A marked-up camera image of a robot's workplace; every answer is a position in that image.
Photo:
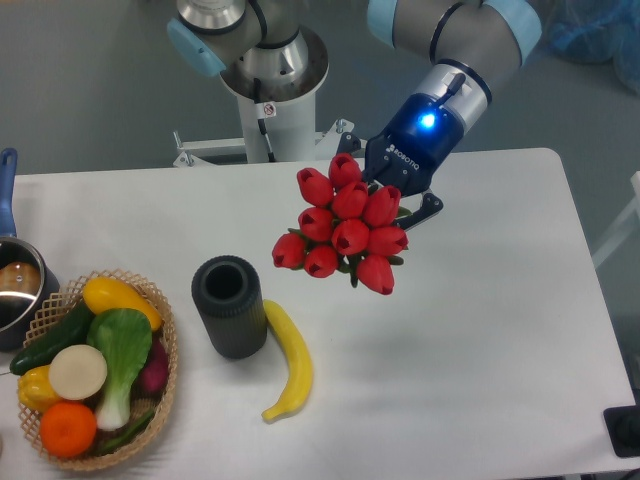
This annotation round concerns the green bok choy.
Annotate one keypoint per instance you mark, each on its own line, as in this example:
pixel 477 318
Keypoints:
pixel 123 336

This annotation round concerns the yellow bell pepper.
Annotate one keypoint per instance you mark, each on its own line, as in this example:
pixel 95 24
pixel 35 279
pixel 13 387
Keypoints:
pixel 35 390

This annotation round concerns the blue plastic bag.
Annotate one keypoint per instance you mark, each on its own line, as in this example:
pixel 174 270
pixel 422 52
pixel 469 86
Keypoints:
pixel 596 32

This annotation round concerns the yellow squash in basket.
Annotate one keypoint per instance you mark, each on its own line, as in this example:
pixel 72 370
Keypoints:
pixel 105 293

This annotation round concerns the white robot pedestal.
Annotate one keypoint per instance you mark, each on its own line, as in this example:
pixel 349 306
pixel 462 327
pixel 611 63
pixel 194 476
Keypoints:
pixel 275 90

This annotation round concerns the white frame at right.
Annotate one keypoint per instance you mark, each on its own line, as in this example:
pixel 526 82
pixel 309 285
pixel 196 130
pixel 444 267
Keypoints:
pixel 620 229

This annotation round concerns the blue handled saucepan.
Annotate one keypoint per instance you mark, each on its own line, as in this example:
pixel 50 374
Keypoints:
pixel 26 280

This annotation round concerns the green chili pepper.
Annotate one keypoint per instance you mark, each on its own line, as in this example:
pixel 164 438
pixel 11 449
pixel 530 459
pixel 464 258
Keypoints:
pixel 111 445

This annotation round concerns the dark green cucumber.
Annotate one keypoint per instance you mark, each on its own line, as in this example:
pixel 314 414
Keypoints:
pixel 71 330

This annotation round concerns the woven wicker basket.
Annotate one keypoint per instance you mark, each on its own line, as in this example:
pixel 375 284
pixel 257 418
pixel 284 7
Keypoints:
pixel 53 310

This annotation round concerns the dark grey ribbed vase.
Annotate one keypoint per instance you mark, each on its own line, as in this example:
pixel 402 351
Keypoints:
pixel 227 293

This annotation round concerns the black device at edge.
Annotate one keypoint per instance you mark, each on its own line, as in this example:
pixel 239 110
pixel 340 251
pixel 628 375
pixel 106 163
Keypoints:
pixel 623 429

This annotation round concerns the long yellow squash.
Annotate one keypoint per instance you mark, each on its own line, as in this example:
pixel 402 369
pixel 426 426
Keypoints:
pixel 300 366

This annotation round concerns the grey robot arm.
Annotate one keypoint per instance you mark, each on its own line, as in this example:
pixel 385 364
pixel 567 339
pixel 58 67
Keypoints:
pixel 472 49

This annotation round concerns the white round radish slice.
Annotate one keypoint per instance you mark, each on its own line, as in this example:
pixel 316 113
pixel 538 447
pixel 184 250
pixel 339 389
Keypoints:
pixel 77 372

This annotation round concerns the red tulip bouquet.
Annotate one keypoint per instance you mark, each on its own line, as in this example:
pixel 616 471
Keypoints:
pixel 350 227

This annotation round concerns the orange fruit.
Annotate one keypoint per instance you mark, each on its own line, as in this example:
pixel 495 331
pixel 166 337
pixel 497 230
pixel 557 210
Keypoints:
pixel 67 429

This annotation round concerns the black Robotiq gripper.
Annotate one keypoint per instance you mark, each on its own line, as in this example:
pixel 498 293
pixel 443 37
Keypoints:
pixel 408 152

